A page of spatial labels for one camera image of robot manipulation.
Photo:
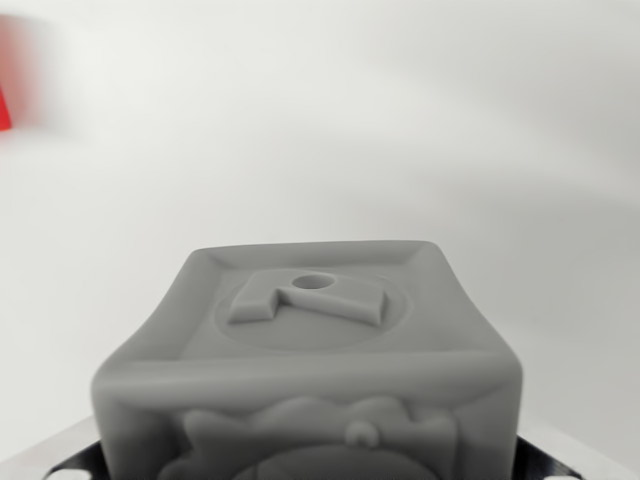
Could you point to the red embossed cube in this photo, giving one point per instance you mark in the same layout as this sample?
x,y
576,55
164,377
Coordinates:
x,y
4,112

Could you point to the black-tipped silver gripper right finger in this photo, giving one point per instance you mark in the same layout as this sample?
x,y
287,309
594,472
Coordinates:
x,y
537,457

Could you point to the grey embossed cube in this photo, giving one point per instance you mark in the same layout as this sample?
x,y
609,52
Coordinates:
x,y
310,360

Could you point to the black-tipped silver gripper left finger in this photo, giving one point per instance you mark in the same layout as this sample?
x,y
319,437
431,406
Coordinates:
x,y
75,457

